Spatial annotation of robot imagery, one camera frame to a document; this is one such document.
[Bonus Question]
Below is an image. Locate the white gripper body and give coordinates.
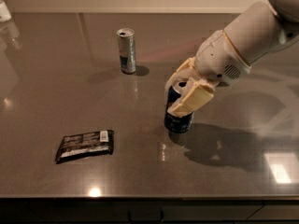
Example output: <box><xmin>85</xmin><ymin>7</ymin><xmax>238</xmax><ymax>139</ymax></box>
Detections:
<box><xmin>195</xmin><ymin>30</ymin><xmax>251</xmax><ymax>86</ymax></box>

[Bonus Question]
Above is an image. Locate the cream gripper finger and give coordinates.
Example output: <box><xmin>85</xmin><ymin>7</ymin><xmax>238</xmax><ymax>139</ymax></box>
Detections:
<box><xmin>164</xmin><ymin>58</ymin><xmax>198</xmax><ymax>105</ymax></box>
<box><xmin>170</xmin><ymin>78</ymin><xmax>216</xmax><ymax>118</ymax></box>

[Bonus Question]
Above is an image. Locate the blue pepsi can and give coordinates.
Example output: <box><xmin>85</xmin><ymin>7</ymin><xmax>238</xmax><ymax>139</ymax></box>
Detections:
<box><xmin>164</xmin><ymin>79</ymin><xmax>193</xmax><ymax>133</ymax></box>

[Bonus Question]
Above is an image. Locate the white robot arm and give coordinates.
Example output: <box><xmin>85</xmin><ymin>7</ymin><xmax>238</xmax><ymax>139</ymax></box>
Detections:
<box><xmin>165</xmin><ymin>0</ymin><xmax>299</xmax><ymax>118</ymax></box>

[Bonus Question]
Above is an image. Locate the silver red bull can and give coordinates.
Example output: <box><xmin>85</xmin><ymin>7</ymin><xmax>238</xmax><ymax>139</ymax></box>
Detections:
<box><xmin>117</xmin><ymin>28</ymin><xmax>136</xmax><ymax>74</ymax></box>

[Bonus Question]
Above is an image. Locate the black rxbar chocolate wrapper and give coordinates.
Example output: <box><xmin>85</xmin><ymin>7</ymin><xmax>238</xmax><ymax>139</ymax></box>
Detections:
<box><xmin>55</xmin><ymin>130</ymin><xmax>114</xmax><ymax>163</ymax></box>

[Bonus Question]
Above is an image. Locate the white container at corner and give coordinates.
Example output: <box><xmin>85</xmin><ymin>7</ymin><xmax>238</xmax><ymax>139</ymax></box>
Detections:
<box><xmin>0</xmin><ymin>0</ymin><xmax>12</xmax><ymax>22</ymax></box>

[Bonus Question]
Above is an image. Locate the dark drawer handle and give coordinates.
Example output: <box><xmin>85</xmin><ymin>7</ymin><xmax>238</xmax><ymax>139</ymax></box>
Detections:
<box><xmin>127</xmin><ymin>210</ymin><xmax>164</xmax><ymax>224</ymax></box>

